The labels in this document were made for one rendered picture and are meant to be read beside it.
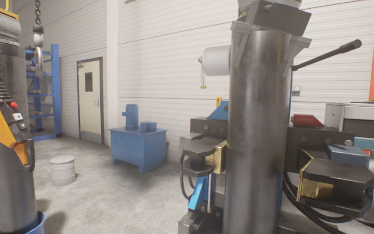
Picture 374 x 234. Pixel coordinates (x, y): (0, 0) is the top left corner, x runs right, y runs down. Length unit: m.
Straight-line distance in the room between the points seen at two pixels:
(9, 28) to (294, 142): 1.59
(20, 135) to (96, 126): 4.20
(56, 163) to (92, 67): 2.90
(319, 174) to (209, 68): 1.30
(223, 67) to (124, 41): 3.05
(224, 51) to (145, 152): 1.92
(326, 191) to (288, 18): 0.47
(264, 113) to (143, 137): 2.36
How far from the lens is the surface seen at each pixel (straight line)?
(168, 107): 3.37
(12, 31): 1.48
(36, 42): 0.99
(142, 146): 2.87
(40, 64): 0.94
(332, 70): 2.75
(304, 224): 1.13
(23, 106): 1.41
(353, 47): 0.73
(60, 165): 2.91
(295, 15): 0.51
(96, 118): 5.04
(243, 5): 0.79
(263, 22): 0.47
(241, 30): 0.47
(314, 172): 0.61
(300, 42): 0.54
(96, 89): 4.98
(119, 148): 3.29
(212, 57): 1.67
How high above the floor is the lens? 1.19
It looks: 6 degrees down
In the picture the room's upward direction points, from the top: 1 degrees clockwise
